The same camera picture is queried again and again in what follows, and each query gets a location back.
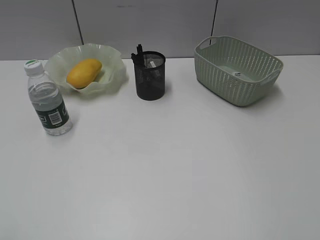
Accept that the grey white eraser bottom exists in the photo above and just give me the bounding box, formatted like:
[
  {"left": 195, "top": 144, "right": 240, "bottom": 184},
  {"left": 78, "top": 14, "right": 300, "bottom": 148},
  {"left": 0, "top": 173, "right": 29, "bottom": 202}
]
[{"left": 149, "top": 60, "right": 156, "bottom": 68}]

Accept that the pale green plastic basket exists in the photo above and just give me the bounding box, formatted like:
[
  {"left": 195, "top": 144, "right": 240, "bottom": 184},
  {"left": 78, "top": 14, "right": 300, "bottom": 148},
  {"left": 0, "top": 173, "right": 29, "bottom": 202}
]
[{"left": 194, "top": 36, "right": 284, "bottom": 107}]

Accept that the yellow mango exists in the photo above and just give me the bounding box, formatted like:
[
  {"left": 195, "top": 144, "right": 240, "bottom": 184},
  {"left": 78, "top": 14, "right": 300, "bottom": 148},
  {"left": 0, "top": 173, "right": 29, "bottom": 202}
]
[{"left": 66, "top": 58, "right": 102, "bottom": 89}]

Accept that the pale green wavy glass plate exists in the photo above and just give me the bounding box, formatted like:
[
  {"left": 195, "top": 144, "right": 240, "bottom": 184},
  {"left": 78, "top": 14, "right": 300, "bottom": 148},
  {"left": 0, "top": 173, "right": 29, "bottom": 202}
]
[{"left": 44, "top": 43, "right": 127, "bottom": 95}]

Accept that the clear water bottle green label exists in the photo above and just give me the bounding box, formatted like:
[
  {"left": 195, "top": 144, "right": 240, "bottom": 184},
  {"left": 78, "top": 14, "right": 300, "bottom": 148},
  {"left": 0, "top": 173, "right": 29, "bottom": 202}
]
[{"left": 24, "top": 59, "right": 73, "bottom": 136}]

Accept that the black mesh pen holder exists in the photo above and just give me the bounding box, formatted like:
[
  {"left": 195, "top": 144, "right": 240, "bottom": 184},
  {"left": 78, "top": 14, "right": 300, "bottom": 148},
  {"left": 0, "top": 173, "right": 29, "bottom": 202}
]
[{"left": 134, "top": 51, "right": 166, "bottom": 101}]

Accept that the black marker pen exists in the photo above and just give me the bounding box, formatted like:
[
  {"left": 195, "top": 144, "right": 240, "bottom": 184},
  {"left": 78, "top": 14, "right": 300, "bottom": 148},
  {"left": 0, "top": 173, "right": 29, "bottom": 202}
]
[
  {"left": 131, "top": 53, "right": 141, "bottom": 66},
  {"left": 136, "top": 44, "right": 145, "bottom": 66}
]

